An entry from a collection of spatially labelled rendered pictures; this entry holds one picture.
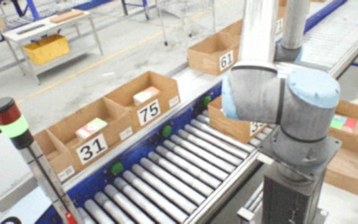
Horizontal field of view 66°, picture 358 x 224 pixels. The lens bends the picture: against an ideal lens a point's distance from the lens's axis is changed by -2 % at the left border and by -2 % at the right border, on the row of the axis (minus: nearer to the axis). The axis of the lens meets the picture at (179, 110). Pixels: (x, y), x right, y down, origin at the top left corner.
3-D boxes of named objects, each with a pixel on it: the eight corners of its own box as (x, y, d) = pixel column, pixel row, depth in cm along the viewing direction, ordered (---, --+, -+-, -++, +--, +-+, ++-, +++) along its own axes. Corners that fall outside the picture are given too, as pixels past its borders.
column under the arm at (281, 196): (329, 213, 123) (344, 161, 104) (304, 261, 108) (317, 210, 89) (274, 186, 138) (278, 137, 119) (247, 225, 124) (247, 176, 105)
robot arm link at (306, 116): (332, 143, 83) (348, 96, 72) (273, 135, 88) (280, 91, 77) (327, 111, 94) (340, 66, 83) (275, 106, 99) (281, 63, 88)
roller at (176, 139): (234, 178, 152) (234, 172, 150) (169, 142, 185) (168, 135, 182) (239, 173, 155) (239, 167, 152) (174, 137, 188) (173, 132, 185)
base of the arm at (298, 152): (337, 142, 96) (345, 121, 90) (312, 175, 87) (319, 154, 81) (288, 119, 108) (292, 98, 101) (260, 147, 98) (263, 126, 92)
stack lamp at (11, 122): (9, 140, 58) (-6, 117, 54) (1, 131, 61) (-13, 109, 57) (31, 127, 60) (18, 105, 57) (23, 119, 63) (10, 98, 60)
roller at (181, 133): (240, 172, 156) (240, 165, 153) (176, 136, 189) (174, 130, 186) (246, 166, 158) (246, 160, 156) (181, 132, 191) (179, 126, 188)
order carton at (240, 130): (244, 145, 165) (244, 122, 156) (209, 125, 185) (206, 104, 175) (282, 113, 184) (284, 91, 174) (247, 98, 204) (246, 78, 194)
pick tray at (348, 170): (367, 200, 125) (373, 185, 119) (284, 167, 147) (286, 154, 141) (379, 160, 142) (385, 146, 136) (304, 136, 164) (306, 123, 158)
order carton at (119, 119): (80, 173, 148) (68, 149, 138) (56, 150, 166) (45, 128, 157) (137, 133, 168) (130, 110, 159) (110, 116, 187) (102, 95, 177)
